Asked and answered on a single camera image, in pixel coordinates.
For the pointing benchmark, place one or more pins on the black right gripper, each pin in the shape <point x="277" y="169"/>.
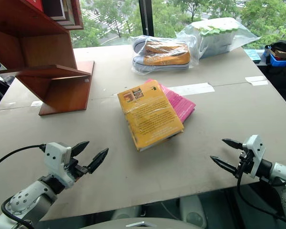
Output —
<point x="245" y="163"/>

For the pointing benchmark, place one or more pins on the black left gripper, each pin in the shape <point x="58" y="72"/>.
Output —
<point x="75" y="168"/>

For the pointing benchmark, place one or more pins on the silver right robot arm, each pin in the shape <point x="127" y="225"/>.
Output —
<point x="284" y="181"/>

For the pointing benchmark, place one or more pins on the pink paperback book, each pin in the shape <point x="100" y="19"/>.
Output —
<point x="181" y="105"/>

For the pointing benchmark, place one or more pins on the yellow paperback book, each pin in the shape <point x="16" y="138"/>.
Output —
<point x="150" y="117"/>

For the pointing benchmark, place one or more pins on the red-brown wooden bookshelf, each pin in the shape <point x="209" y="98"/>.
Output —
<point x="45" y="62"/>

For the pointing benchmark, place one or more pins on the white rounded base shape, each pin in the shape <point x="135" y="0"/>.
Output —
<point x="193" y="212"/>

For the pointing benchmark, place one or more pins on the small clear tape piece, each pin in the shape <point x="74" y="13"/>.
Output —
<point x="37" y="103"/>

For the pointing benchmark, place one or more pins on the long white tape strip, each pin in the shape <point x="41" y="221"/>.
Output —
<point x="193" y="88"/>

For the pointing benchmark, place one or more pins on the short white tape strip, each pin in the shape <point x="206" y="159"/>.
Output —
<point x="256" y="80"/>

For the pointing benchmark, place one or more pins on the light blue flat box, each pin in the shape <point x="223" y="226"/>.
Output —
<point x="253" y="55"/>

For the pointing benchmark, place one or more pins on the blue plastic bin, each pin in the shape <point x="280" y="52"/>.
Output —
<point x="280" y="62"/>

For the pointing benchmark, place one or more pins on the clear plastic shoe bag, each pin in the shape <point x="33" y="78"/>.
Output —
<point x="194" y="52"/>

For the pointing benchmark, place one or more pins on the orange canvas sneaker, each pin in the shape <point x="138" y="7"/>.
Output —
<point x="166" y="46"/>
<point x="166" y="60"/>

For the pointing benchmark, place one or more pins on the clear bag of white-green items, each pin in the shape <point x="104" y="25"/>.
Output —
<point x="217" y="35"/>

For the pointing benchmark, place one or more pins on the black bag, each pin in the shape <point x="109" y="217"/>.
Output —
<point x="282" y="45"/>

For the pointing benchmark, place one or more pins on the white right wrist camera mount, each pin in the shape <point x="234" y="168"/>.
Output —
<point x="256" y="155"/>

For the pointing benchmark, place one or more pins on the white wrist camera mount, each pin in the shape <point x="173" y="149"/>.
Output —
<point x="256" y="155"/>
<point x="56" y="157"/>

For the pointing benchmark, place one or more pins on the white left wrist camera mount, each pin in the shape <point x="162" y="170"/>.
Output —
<point x="56" y="157"/>

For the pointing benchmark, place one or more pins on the black window frame post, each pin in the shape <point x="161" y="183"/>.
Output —
<point x="146" y="16"/>

